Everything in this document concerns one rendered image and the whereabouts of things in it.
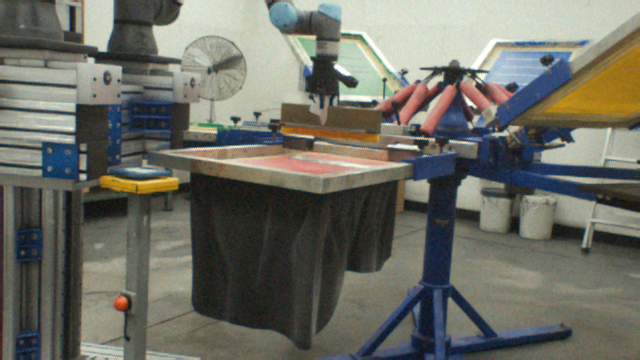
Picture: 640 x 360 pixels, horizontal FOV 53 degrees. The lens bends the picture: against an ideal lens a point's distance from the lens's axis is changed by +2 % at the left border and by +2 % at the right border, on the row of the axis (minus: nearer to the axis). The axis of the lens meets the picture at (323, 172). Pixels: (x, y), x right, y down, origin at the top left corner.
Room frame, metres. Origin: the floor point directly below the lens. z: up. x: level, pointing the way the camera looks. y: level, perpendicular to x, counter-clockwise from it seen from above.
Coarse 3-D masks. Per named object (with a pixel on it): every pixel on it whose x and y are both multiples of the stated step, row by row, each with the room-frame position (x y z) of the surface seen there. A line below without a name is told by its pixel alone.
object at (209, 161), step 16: (320, 144) 2.34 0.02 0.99; (160, 160) 1.73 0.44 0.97; (176, 160) 1.70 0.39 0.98; (192, 160) 1.66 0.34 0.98; (208, 160) 1.64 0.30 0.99; (384, 160) 2.20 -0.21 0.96; (224, 176) 1.60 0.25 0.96; (240, 176) 1.58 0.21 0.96; (256, 176) 1.55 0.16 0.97; (272, 176) 1.52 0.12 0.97; (288, 176) 1.50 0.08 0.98; (304, 176) 1.47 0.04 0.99; (320, 176) 1.46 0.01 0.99; (336, 176) 1.49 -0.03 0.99; (352, 176) 1.55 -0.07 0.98; (368, 176) 1.62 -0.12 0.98; (384, 176) 1.70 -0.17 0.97; (400, 176) 1.78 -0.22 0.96; (320, 192) 1.44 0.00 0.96
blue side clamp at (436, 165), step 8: (408, 160) 1.86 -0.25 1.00; (416, 160) 1.84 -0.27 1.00; (424, 160) 1.88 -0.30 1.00; (432, 160) 1.93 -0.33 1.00; (440, 160) 1.98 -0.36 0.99; (448, 160) 2.04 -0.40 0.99; (416, 168) 1.84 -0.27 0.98; (424, 168) 1.89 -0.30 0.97; (432, 168) 1.94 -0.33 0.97; (440, 168) 1.99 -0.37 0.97; (448, 168) 2.05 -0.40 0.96; (416, 176) 1.84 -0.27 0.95; (424, 176) 1.89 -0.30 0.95; (432, 176) 1.94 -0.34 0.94
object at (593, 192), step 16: (464, 160) 2.68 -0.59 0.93; (480, 176) 2.57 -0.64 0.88; (496, 176) 2.48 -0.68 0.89; (512, 176) 2.42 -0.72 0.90; (528, 176) 2.35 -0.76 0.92; (544, 176) 2.29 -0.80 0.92; (560, 192) 2.21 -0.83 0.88; (576, 192) 2.15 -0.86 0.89; (592, 192) 1.88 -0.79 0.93; (608, 192) 1.83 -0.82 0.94; (624, 192) 1.81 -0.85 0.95; (624, 208) 1.98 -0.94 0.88
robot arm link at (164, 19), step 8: (168, 0) 2.08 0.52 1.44; (176, 0) 2.09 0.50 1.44; (184, 0) 2.13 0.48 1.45; (168, 8) 2.10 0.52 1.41; (176, 8) 2.12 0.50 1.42; (160, 16) 2.08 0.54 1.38; (168, 16) 2.12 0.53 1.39; (176, 16) 2.17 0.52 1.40; (160, 24) 2.14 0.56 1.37; (168, 24) 2.16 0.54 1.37
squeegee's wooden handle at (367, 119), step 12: (288, 108) 2.06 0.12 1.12; (300, 108) 2.03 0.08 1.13; (336, 108) 1.96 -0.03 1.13; (348, 108) 1.94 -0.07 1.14; (360, 108) 1.92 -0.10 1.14; (288, 120) 2.06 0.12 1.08; (300, 120) 2.03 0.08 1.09; (312, 120) 2.01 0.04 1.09; (336, 120) 1.96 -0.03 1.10; (348, 120) 1.93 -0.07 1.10; (360, 120) 1.91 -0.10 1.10; (372, 120) 1.89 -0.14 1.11; (372, 132) 1.89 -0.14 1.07
